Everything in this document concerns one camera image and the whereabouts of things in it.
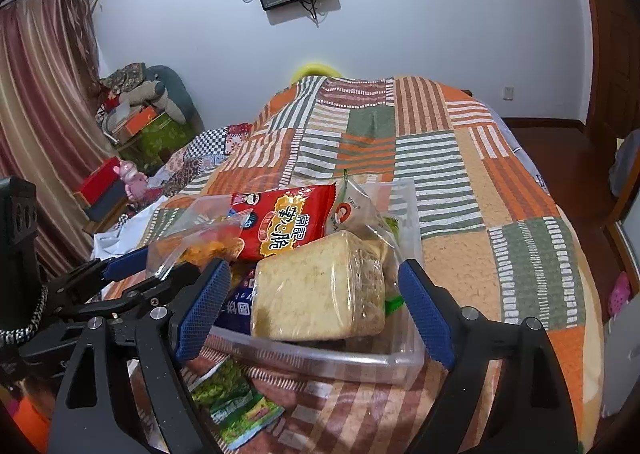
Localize grey cloth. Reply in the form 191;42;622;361
607;129;640;200

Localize orange cardboard box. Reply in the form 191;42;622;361
125;107;166;137

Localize blue white snack packet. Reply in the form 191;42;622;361
215;264;261;335

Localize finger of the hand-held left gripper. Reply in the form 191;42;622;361
55;261;202;330
47;247;151;307

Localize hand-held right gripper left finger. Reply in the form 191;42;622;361
47;258;232;454

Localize wooden door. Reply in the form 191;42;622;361
570;0;640;145

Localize black monitor cables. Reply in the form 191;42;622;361
300;0;331;26

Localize pink shoe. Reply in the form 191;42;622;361
607;271;632;317

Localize clear plastic container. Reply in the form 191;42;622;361
200;177;426;382

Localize white cloth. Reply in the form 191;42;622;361
92;194;166;260

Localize white green snack packet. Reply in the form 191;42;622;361
327;169;396;255

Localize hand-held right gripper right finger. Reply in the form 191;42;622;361
397;258;581;454

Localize black white braided cord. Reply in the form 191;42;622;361
0;284;48;347

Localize striped brown curtain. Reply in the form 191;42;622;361
0;0;116;280

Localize clear bag of orange snacks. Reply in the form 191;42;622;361
147;194;246;280

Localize checked patchwork quilt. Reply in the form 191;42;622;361
150;123;251;195

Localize red flat box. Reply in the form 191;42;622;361
74;157;123;207

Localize clear bread packet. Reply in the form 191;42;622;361
250;230;387;341

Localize red yellow snack packet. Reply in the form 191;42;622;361
229;184;337;262

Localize green patterned box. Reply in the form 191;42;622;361
117;114;188;170

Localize pink toy figure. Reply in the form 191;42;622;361
114;159;148;200

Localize person's left forearm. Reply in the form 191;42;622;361
10;379;58;440

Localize grey plush toy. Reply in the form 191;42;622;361
145;65;196;124

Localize dark grey flat box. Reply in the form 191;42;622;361
82;181;128;222

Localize striped orange patchwork blanket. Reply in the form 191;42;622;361
105;76;606;454

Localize green pea snack packet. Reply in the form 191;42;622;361
210;391;286;451
189;358;253;415

